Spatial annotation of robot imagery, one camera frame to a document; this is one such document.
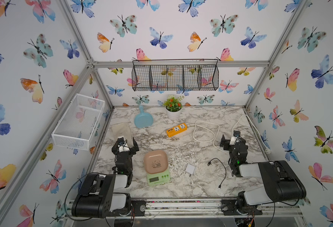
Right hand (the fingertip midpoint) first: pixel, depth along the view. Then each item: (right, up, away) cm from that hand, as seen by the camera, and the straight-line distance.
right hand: (233, 134), depth 89 cm
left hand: (-66, -2, -3) cm, 66 cm away
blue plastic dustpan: (-61, +9, +24) cm, 66 cm away
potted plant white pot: (-38, +19, +12) cm, 44 cm away
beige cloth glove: (-75, +2, +16) cm, 77 cm away
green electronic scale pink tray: (-48, -17, -3) cm, 51 cm away
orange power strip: (-35, +2, +14) cm, 38 cm away
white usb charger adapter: (-27, -21, -3) cm, 34 cm away
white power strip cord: (-4, +2, +15) cm, 15 cm away
